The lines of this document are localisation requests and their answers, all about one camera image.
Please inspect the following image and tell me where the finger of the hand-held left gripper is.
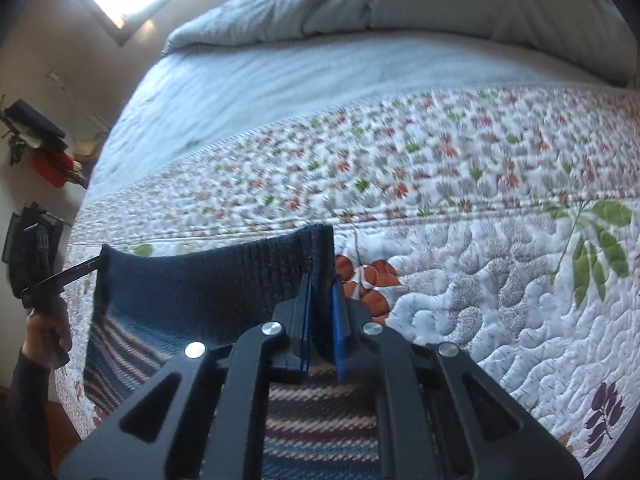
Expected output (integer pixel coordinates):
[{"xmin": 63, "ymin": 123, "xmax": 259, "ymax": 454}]
[{"xmin": 20, "ymin": 255, "xmax": 108, "ymax": 311}]

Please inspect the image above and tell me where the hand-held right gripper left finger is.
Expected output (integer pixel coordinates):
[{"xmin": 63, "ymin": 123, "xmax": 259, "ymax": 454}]
[{"xmin": 59, "ymin": 274, "xmax": 317, "ymax": 480}]

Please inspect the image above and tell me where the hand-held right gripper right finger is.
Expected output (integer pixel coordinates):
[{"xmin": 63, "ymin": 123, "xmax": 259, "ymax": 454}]
[{"xmin": 331, "ymin": 274, "xmax": 585, "ymax": 480}]

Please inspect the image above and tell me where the blue striped knit sweater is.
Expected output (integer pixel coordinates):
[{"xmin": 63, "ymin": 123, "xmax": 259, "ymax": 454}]
[{"xmin": 82, "ymin": 224, "xmax": 431, "ymax": 480}]

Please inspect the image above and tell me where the person's left forearm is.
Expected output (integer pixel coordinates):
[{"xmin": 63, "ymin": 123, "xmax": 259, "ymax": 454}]
[{"xmin": 0, "ymin": 350, "xmax": 71, "ymax": 480}]

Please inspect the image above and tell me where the person's left hand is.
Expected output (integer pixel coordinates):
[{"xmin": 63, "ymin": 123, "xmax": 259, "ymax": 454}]
[{"xmin": 20, "ymin": 292, "xmax": 73, "ymax": 368}]

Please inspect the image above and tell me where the red hanging bag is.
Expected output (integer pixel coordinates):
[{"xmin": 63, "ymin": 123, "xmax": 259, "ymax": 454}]
[{"xmin": 31, "ymin": 152, "xmax": 76, "ymax": 188}]

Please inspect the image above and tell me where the wooden coat rack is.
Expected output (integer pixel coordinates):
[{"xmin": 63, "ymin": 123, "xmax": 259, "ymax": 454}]
[{"xmin": 0, "ymin": 92, "xmax": 108, "ymax": 188}]

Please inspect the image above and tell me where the black hanging coat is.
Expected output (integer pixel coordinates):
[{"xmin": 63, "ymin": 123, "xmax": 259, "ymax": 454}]
[{"xmin": 2, "ymin": 100, "xmax": 68, "ymax": 151}]

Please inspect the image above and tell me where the floral quilted bedspread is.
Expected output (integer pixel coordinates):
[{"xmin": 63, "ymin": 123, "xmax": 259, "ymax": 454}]
[{"xmin": 52, "ymin": 85, "xmax": 640, "ymax": 466}]

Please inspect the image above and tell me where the light blue bed sheet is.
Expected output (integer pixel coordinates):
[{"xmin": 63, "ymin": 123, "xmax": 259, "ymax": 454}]
[{"xmin": 82, "ymin": 30, "xmax": 621, "ymax": 206}]

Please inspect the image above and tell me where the grey blue duvet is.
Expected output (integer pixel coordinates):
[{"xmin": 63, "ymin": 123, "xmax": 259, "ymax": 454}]
[{"xmin": 162, "ymin": 0, "xmax": 633, "ymax": 86}]

